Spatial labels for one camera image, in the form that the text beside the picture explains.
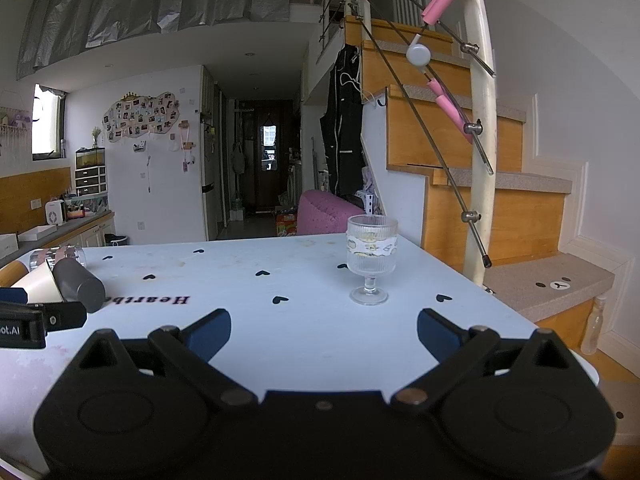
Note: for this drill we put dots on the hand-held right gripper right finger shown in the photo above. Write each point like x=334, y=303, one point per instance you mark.
x=440, y=337

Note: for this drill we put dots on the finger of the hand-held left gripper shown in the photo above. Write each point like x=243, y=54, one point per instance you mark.
x=67, y=315

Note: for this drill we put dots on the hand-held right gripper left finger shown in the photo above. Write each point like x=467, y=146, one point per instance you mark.
x=210, y=334

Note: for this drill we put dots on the dark grey tumbler cup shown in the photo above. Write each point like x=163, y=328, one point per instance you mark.
x=80, y=282

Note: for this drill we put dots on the wooden brown cup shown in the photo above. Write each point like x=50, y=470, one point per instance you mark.
x=11, y=274

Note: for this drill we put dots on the ribbed clear glass goblet cup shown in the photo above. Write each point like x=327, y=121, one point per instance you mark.
x=371, y=252

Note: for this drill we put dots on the cream paper roll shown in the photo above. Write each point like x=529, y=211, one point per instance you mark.
x=40, y=285

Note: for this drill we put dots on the clear drinking glass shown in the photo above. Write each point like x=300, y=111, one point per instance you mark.
x=47, y=256

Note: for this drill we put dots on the white kitchen counter cabinet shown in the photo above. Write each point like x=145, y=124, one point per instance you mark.
x=85, y=230

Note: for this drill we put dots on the white flat box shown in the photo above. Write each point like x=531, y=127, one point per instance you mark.
x=36, y=232

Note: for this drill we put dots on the black trash bin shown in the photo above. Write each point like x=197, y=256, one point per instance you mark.
x=117, y=240

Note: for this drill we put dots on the light blue heart tablecloth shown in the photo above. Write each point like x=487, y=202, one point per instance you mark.
x=280, y=270

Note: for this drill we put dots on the white small appliance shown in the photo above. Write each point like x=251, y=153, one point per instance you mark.
x=54, y=212

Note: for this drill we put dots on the colourful printed box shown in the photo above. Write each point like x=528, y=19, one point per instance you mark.
x=286, y=225

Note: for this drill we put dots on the white drawer organizer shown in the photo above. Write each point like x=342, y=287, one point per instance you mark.
x=91, y=181

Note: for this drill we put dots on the wooden staircase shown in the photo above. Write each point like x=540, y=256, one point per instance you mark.
x=500, y=215

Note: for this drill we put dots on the clear plastic bottle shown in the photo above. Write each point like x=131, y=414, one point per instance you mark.
x=594, y=327

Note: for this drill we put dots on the glass fish tank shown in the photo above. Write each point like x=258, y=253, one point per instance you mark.
x=90, y=157

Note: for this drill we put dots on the pink dotted sofa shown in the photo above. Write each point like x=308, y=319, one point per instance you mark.
x=325, y=215

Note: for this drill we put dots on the hanging tote bag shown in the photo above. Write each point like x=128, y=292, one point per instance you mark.
x=239, y=160

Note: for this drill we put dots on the window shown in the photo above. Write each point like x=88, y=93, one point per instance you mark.
x=46, y=120

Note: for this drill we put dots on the cloud-shaped photo board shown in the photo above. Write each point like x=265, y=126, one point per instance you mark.
x=140, y=117

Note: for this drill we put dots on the black hanging coat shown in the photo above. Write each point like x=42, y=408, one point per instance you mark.
x=342, y=130

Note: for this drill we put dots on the white round disc device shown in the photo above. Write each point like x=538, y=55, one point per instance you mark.
x=418, y=55

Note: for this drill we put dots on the grey pleated curtain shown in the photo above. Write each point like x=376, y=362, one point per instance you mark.
x=150, y=5

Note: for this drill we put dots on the white curved railing post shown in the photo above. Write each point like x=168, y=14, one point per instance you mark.
x=482, y=110

